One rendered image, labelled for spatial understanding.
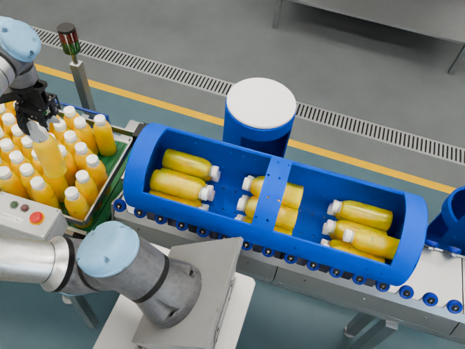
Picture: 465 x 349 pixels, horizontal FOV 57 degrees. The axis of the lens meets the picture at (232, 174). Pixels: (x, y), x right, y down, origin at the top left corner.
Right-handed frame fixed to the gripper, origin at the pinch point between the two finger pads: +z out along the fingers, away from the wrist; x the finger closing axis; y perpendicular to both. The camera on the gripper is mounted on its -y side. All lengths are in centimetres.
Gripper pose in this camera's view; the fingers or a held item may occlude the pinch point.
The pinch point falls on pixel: (39, 133)
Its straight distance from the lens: 130.4
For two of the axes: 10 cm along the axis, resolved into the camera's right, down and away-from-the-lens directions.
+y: 9.5, 2.7, -1.2
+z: -0.7, 5.8, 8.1
